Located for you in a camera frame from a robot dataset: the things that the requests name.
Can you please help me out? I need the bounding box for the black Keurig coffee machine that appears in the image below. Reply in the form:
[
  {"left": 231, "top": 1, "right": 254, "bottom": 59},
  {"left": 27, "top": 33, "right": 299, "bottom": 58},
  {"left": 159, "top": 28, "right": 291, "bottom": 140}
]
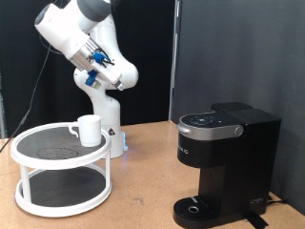
[{"left": 172, "top": 101, "right": 282, "bottom": 229}]

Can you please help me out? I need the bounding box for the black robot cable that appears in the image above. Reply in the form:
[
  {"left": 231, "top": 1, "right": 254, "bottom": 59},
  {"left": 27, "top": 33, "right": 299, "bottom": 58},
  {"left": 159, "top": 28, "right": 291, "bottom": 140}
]
[{"left": 0, "top": 0, "right": 63, "bottom": 153}]

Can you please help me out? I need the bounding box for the blue cable clip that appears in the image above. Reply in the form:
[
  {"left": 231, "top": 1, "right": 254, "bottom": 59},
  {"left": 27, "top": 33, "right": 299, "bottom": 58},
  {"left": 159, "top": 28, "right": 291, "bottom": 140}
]
[{"left": 92, "top": 52, "right": 112, "bottom": 67}]

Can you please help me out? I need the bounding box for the wrist camera on blue mount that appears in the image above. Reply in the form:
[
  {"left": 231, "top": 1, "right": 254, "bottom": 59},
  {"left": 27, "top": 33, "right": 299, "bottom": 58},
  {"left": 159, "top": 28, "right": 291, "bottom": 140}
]
[{"left": 84, "top": 69, "right": 102, "bottom": 91}]

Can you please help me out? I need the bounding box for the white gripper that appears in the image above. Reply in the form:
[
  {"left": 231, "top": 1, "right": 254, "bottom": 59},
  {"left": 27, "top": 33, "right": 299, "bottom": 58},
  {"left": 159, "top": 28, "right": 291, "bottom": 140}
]
[{"left": 91, "top": 54, "right": 126, "bottom": 93}]

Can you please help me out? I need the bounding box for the black power cord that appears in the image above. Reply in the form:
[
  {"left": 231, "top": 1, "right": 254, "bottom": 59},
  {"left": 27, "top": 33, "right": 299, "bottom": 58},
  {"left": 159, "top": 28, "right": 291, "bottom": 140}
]
[{"left": 266, "top": 194, "right": 290, "bottom": 205}]

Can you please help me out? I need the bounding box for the white plastic mug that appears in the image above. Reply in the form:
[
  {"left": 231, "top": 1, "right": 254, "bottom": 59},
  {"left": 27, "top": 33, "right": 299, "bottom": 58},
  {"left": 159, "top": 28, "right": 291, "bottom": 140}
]
[{"left": 68, "top": 114, "right": 103, "bottom": 148}]

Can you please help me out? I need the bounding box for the white two-tier turntable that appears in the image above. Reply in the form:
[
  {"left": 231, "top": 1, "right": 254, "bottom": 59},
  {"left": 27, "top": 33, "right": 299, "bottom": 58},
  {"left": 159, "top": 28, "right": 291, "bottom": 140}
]
[{"left": 10, "top": 121, "right": 112, "bottom": 219}]

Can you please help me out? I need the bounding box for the black curtain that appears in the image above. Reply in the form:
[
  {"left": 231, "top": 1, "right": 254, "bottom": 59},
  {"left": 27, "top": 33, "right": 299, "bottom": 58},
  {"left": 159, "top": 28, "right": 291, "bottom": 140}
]
[{"left": 0, "top": 0, "right": 176, "bottom": 138}]

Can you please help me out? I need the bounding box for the metal frame post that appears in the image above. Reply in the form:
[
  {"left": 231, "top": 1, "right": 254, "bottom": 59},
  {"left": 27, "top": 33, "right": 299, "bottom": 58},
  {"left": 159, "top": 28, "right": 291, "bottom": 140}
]
[{"left": 0, "top": 71, "right": 8, "bottom": 139}]

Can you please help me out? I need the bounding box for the grey partition panel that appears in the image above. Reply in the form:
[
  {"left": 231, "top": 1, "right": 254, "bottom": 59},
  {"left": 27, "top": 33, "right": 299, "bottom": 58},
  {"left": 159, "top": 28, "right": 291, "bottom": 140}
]
[{"left": 172, "top": 0, "right": 305, "bottom": 216}]

